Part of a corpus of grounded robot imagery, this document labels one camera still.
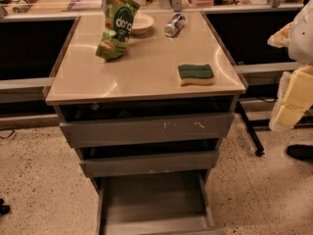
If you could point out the open bottom grey drawer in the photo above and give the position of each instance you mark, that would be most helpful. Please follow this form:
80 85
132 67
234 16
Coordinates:
155 204

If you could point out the top grey drawer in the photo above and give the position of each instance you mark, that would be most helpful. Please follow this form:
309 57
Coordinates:
144 130

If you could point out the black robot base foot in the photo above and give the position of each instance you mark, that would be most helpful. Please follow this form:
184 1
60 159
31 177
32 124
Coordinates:
300 152

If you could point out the grey drawer cabinet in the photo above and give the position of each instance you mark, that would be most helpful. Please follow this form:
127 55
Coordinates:
143 83

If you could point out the silver soda can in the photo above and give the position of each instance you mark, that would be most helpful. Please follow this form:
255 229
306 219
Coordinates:
174 25

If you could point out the black coiled tool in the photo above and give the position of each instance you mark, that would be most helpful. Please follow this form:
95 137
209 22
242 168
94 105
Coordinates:
23 6

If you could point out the green snack bag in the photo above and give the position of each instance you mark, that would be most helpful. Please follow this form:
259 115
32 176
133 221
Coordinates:
120 16

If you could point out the green and yellow sponge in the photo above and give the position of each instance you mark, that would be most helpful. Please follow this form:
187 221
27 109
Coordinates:
195 74

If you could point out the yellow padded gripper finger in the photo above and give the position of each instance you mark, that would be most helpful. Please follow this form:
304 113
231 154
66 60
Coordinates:
281 38
295 98

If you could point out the middle grey drawer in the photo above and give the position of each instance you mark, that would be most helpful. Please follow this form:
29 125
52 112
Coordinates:
150 164

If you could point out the white bowl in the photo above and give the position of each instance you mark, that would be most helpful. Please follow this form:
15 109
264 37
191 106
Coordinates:
142 23

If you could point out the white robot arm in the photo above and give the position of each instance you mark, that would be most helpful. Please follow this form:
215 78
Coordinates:
301 36

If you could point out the black metal table frame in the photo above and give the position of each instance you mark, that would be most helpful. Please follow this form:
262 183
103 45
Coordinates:
244 107

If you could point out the black object on floor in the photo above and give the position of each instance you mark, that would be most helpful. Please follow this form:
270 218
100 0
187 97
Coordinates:
4 209

